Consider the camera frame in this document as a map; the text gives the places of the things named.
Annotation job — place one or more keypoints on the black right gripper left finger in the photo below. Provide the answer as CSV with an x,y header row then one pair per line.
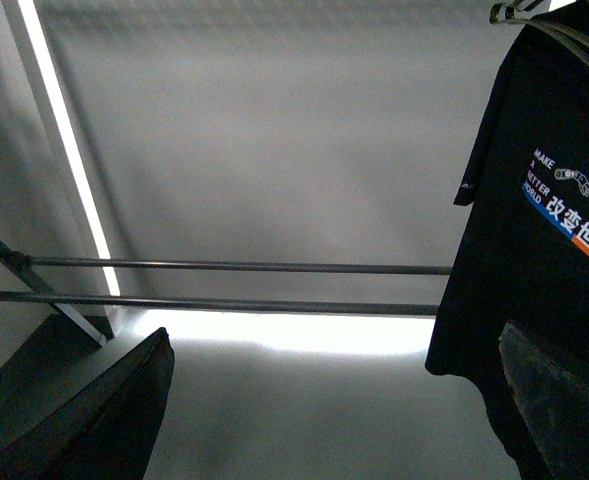
x,y
108,429

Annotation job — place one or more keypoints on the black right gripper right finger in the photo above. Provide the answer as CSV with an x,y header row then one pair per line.
x,y
550,387

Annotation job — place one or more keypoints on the black printed t-shirt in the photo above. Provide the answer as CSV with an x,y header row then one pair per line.
x,y
524,254

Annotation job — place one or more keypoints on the metal clothes hanger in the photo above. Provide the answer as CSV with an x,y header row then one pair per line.
x,y
576,42

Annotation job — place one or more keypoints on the lower horizontal metal rod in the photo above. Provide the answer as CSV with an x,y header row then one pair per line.
x,y
238,305

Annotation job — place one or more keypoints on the horizontal metal rod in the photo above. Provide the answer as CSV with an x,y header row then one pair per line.
x,y
238,305
243,266

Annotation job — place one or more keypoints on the upper horizontal metal rod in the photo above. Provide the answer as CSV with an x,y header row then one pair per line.
x,y
243,266

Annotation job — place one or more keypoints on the white LED light strip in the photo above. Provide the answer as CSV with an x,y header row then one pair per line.
x,y
63,123

